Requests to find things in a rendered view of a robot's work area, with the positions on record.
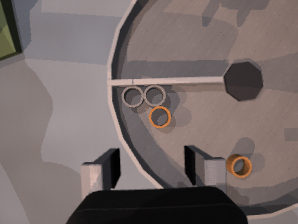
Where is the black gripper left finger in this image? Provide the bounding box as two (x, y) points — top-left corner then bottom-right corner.
(80, 148), (121, 201)

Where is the grey metal ring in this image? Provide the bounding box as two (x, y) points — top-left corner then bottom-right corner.
(122, 86), (144, 108)
(144, 85), (166, 107)

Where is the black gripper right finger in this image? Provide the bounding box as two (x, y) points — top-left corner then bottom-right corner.
(184, 145), (227, 195)

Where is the bronze bushing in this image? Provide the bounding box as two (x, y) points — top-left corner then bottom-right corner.
(226, 154), (252, 178)
(149, 106), (171, 128)

